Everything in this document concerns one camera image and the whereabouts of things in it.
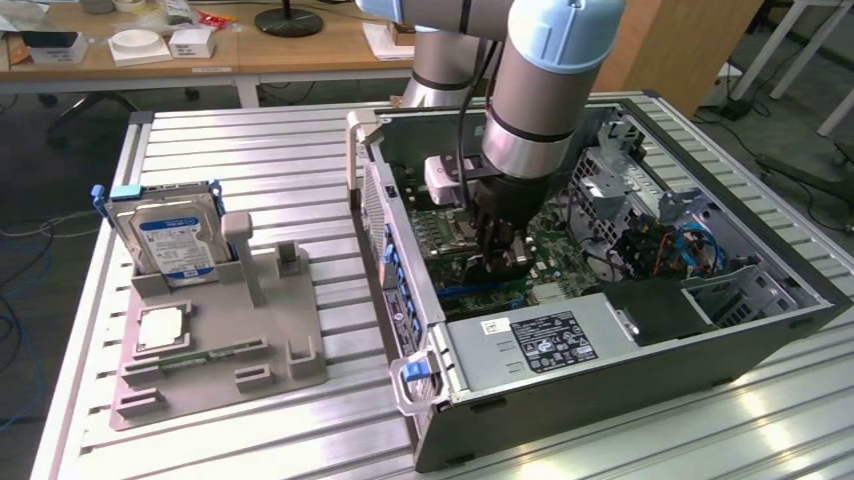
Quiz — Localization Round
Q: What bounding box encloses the white round part on block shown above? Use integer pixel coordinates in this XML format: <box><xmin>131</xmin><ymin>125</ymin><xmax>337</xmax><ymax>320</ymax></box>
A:
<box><xmin>105</xmin><ymin>29</ymin><xmax>175</xmax><ymax>67</ymax></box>

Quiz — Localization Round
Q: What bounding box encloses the white box with dark lid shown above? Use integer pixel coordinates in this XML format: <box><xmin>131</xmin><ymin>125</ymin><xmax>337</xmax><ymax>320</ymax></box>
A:
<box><xmin>21</xmin><ymin>30</ymin><xmax>91</xmax><ymax>66</ymax></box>

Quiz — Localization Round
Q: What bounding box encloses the white paper stack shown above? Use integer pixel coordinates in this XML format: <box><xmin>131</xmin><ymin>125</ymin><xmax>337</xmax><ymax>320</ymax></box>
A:
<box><xmin>360</xmin><ymin>21</ymin><xmax>419</xmax><ymax>62</ymax></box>

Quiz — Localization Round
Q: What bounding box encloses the green motherboard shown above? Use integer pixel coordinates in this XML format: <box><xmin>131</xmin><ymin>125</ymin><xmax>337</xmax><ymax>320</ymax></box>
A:
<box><xmin>391</xmin><ymin>164</ymin><xmax>606</xmax><ymax>322</ymax></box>

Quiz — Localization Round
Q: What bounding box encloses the hard disk with blue caddy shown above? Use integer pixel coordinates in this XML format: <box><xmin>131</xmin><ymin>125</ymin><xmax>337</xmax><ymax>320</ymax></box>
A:
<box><xmin>89</xmin><ymin>177</ymin><xmax>232</xmax><ymax>289</ymax></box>

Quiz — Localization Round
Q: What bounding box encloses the white table frame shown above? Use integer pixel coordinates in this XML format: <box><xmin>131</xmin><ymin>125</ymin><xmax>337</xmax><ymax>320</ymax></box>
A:
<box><xmin>724</xmin><ymin>0</ymin><xmax>854</xmax><ymax>137</ymax></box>

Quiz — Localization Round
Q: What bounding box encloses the blue wire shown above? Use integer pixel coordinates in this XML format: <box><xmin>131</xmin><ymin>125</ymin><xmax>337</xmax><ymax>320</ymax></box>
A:
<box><xmin>672</xmin><ymin>223</ymin><xmax>730</xmax><ymax>279</ymax></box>

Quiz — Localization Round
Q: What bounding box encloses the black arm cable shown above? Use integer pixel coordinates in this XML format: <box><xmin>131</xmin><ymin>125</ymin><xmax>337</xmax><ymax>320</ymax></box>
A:
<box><xmin>455</xmin><ymin>39</ymin><xmax>506</xmax><ymax>212</ymax></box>

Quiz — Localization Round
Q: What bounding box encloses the blue floor cable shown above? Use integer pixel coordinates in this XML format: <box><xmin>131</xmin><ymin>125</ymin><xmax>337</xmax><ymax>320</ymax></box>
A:
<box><xmin>0</xmin><ymin>289</ymin><xmax>49</xmax><ymax>432</ymax></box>

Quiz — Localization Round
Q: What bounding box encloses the wooden cabinet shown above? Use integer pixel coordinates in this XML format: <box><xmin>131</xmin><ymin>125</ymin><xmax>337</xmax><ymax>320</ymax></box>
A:
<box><xmin>586</xmin><ymin>0</ymin><xmax>766</xmax><ymax>109</ymax></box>

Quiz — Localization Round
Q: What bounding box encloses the metal disk bay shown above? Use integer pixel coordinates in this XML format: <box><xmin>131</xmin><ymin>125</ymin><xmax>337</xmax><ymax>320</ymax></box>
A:
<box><xmin>568</xmin><ymin>119</ymin><xmax>710</xmax><ymax>242</ymax></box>

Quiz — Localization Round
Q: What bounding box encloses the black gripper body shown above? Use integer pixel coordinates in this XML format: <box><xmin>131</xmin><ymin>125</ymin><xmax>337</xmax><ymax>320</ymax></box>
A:
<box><xmin>468</xmin><ymin>175</ymin><xmax>550</xmax><ymax>227</ymax></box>

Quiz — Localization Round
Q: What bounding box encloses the open black PC case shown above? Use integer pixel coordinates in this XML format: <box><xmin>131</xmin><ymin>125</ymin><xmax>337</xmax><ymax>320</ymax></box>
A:
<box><xmin>344</xmin><ymin>92</ymin><xmax>854</xmax><ymax>474</ymax></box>

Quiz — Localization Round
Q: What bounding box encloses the grey parts rack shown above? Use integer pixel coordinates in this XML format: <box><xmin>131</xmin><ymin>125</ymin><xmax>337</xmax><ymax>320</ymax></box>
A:
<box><xmin>108</xmin><ymin>209</ymin><xmax>329</xmax><ymax>432</ymax></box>

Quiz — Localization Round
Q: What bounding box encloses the green RAM stick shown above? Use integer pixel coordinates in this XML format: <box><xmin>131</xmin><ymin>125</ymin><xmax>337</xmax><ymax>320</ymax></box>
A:
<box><xmin>157</xmin><ymin>346</ymin><xmax>232</xmax><ymax>370</ymax></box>

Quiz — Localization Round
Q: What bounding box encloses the grey power supply unit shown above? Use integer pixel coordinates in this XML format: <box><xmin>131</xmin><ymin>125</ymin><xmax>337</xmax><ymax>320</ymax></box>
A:
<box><xmin>444</xmin><ymin>292</ymin><xmax>643</xmax><ymax>394</ymax></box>

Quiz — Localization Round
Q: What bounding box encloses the CPU socket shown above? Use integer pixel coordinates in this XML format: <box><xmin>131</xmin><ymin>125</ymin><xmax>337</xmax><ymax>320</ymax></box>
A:
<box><xmin>443</xmin><ymin>208</ymin><xmax>479</xmax><ymax>246</ymax></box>

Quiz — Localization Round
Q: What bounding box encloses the black round lamp base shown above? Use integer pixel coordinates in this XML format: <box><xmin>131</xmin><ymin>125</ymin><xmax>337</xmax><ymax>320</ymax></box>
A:
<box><xmin>252</xmin><ymin>0</ymin><xmax>325</xmax><ymax>39</ymax></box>

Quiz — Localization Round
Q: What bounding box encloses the black chair base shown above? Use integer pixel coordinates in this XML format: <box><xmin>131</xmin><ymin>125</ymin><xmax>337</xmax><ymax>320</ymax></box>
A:
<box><xmin>37</xmin><ymin>87</ymin><xmax>203</xmax><ymax>151</ymax></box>

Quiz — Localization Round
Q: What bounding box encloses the silver CPU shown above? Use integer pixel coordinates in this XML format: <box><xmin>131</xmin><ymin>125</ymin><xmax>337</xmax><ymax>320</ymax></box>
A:
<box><xmin>135</xmin><ymin>308</ymin><xmax>185</xmax><ymax>349</ymax></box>

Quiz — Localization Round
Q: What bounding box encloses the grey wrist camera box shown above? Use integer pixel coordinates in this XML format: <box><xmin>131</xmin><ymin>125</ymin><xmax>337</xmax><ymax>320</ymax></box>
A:
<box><xmin>423</xmin><ymin>155</ymin><xmax>499</xmax><ymax>208</ymax></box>

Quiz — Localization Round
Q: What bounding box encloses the wooden desk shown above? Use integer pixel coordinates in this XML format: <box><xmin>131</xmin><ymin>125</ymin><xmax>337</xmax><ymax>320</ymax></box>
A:
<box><xmin>0</xmin><ymin>0</ymin><xmax>602</xmax><ymax>109</ymax></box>

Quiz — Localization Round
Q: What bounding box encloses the white labelled box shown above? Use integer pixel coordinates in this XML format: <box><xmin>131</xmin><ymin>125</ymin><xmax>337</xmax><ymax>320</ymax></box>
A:
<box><xmin>167</xmin><ymin>28</ymin><xmax>219</xmax><ymax>59</ymax></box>

